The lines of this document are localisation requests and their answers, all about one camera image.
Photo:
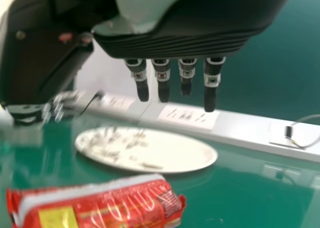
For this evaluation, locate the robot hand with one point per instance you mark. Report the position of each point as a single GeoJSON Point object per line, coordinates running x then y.
{"type": "Point", "coordinates": [187, 25]}
{"type": "Point", "coordinates": [60, 105]}

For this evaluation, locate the red biscuit packet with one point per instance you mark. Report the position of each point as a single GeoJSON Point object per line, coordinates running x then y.
{"type": "Point", "coordinates": [112, 203]}

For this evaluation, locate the plate with brown leaf pattern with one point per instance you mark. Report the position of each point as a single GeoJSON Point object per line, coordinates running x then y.
{"type": "Point", "coordinates": [162, 152]}

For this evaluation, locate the white socket strip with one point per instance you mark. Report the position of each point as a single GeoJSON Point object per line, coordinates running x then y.
{"type": "Point", "coordinates": [117, 102]}
{"type": "Point", "coordinates": [277, 135]}
{"type": "Point", "coordinates": [187, 116]}

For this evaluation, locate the black plug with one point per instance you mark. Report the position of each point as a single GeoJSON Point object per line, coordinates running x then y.
{"type": "Point", "coordinates": [289, 131]}

